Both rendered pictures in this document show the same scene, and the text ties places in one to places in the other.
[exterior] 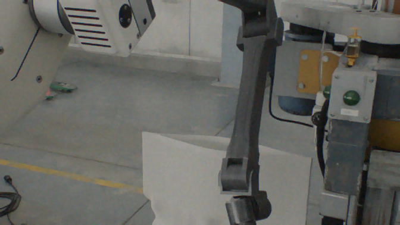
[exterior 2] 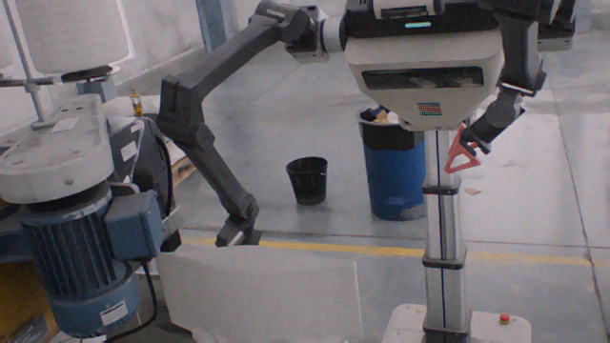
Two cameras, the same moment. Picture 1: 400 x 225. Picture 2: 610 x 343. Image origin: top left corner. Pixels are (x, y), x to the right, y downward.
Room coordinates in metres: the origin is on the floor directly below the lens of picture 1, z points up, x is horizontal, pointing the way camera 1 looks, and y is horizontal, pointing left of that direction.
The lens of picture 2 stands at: (2.28, 0.11, 1.69)
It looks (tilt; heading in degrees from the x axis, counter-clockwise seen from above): 22 degrees down; 180
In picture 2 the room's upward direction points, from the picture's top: 8 degrees counter-clockwise
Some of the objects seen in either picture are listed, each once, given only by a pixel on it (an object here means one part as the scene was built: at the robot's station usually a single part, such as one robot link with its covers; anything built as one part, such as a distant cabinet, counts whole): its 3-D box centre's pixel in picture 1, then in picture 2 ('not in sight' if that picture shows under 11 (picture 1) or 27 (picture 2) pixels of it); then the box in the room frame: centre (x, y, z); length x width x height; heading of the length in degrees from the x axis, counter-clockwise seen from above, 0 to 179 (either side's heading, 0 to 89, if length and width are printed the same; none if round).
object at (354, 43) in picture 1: (353, 46); (136, 103); (0.89, -0.29, 1.37); 0.03 x 0.02 x 0.03; 69
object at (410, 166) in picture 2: not in sight; (397, 160); (-1.07, 0.66, 0.32); 0.51 x 0.48 x 0.65; 159
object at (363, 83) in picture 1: (352, 94); (153, 127); (0.83, -0.28, 1.29); 0.08 x 0.05 x 0.09; 69
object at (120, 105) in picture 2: not in sight; (136, 108); (-2.41, -1.26, 0.56); 0.67 x 0.43 x 0.15; 69
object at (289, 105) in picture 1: (305, 72); (84, 261); (1.37, -0.31, 1.21); 0.15 x 0.15 x 0.25
